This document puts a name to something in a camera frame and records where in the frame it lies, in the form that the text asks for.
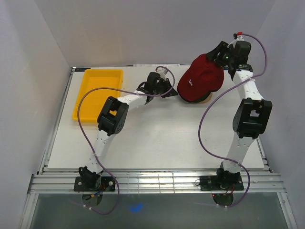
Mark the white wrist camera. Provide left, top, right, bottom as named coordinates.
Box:
left=227, top=31, right=244, bottom=48
left=155, top=66, right=168, bottom=80

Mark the aluminium mounting rail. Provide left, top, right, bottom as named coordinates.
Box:
left=28, top=169, right=286, bottom=194

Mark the red baseball cap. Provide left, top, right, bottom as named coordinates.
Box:
left=177, top=54, right=224, bottom=103

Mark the dark green baseball cap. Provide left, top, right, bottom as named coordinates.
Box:
left=192, top=95, right=208, bottom=104

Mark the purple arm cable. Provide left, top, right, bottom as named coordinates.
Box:
left=77, top=66, right=175, bottom=215
left=198, top=33, right=267, bottom=208

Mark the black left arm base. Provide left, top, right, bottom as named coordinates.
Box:
left=73, top=177, right=116, bottom=192

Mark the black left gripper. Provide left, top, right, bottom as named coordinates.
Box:
left=152, top=78, right=178, bottom=98

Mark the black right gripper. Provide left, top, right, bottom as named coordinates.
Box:
left=204, top=42, right=234, bottom=68

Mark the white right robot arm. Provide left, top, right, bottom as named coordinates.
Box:
left=200, top=40, right=273, bottom=190

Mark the dark label sticker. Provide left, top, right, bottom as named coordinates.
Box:
left=74, top=68, right=86, bottom=72

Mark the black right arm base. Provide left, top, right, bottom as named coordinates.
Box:
left=194, top=176, right=244, bottom=191

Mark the wooden hat stand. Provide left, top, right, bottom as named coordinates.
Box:
left=200, top=93, right=213, bottom=104

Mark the yellow plastic tray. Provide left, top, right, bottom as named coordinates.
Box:
left=72, top=69, right=123, bottom=123

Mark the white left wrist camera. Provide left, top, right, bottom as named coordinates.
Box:
left=155, top=66, right=168, bottom=80

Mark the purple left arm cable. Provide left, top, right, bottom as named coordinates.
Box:
left=77, top=66, right=175, bottom=215

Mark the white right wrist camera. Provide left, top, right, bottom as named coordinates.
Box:
left=227, top=31, right=244, bottom=48

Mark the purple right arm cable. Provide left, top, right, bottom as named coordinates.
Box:
left=198, top=33, right=267, bottom=208

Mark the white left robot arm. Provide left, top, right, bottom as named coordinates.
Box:
left=79, top=66, right=178, bottom=191

